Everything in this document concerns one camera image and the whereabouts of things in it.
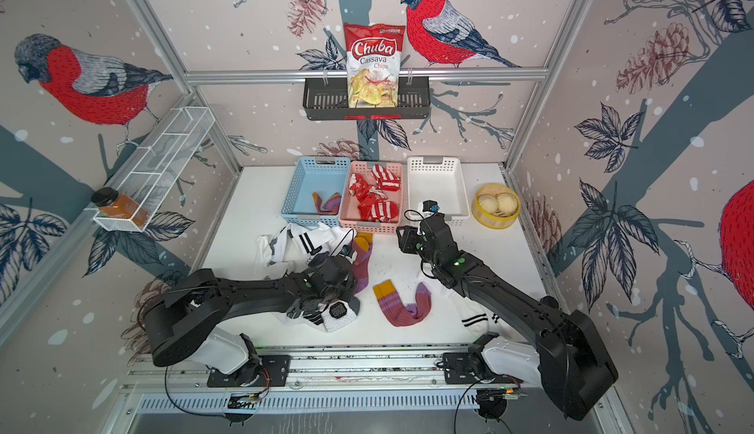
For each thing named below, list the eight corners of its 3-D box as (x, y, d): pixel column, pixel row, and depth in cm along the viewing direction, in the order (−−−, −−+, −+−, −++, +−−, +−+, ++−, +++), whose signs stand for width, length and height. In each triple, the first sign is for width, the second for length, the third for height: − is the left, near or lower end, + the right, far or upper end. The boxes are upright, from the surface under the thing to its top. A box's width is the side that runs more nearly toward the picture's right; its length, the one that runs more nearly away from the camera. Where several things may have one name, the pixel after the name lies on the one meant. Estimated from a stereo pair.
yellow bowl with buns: (475, 229, 104) (480, 218, 99) (467, 196, 114) (471, 184, 109) (519, 229, 104) (526, 218, 99) (507, 195, 114) (513, 184, 109)
